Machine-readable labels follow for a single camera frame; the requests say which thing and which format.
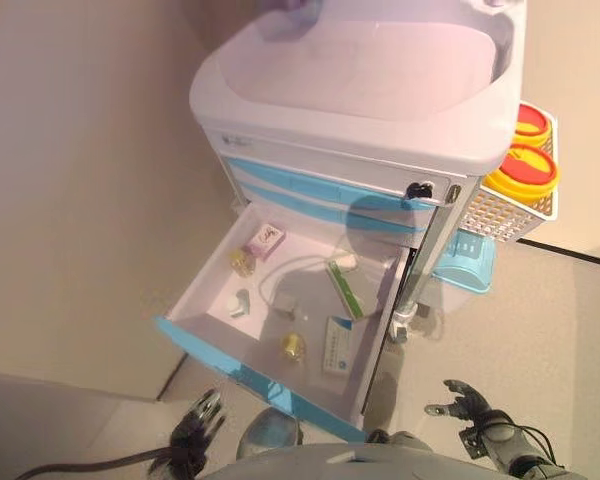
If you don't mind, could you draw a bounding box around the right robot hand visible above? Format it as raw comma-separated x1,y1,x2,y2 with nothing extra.
424,378,497,433

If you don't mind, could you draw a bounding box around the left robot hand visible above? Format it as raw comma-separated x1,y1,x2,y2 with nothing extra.
172,387,227,454

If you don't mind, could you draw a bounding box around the large blue front cart drawer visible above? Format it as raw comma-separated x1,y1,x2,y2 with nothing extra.
152,199,422,445

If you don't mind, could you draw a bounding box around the green white medicine box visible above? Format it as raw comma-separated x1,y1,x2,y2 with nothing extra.
323,259,367,322

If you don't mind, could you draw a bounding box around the blue white medicine box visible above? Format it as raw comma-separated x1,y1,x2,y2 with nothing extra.
321,315,357,378

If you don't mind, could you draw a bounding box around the pink medicine box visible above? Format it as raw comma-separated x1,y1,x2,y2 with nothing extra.
242,223,288,262

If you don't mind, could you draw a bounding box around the cart caster wheel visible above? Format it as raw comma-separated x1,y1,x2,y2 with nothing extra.
388,309,412,342

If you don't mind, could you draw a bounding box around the small yellow glass vial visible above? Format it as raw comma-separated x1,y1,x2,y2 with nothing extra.
228,247,258,279
279,330,309,363

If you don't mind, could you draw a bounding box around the small white plastic bottle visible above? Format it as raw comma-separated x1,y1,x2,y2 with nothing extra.
227,288,254,322

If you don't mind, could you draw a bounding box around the grey robot torso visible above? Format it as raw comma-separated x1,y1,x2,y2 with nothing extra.
219,439,511,480

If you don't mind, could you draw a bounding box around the light blue waste bin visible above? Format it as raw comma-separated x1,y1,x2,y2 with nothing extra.
432,227,496,295

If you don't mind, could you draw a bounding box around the white perforated side basket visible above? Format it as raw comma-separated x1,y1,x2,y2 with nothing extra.
452,102,562,245

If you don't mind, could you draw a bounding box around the black key bunch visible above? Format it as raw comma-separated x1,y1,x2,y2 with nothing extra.
403,182,434,202

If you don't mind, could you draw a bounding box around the yellow sharps container red lid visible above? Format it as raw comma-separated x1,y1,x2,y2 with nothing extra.
514,102,553,146
482,143,561,204

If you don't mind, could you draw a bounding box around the white medical cart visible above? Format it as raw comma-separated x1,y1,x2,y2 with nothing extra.
188,0,526,346

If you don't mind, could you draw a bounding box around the thick black cable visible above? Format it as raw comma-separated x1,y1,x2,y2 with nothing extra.
12,447,181,480

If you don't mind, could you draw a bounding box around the white cable with plug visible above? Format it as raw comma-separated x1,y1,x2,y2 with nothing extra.
257,252,360,316

